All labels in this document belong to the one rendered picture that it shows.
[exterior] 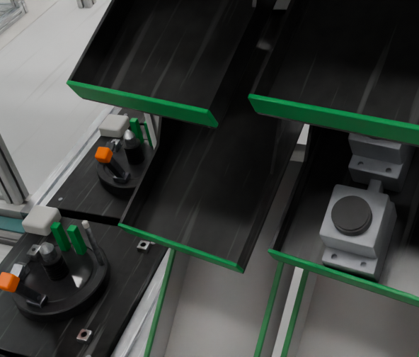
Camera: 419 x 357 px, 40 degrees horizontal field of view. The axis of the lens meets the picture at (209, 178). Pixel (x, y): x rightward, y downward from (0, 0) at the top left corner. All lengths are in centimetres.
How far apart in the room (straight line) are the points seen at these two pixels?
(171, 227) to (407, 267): 22
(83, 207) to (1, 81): 77
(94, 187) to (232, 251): 51
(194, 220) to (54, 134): 86
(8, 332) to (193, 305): 28
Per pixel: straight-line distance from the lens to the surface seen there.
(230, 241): 54
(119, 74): 48
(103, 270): 84
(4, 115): 152
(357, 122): 38
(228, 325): 68
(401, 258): 51
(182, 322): 70
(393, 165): 51
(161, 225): 57
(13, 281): 77
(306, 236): 53
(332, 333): 65
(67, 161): 110
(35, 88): 159
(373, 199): 47
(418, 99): 41
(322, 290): 65
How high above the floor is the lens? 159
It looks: 40 degrees down
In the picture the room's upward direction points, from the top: 11 degrees counter-clockwise
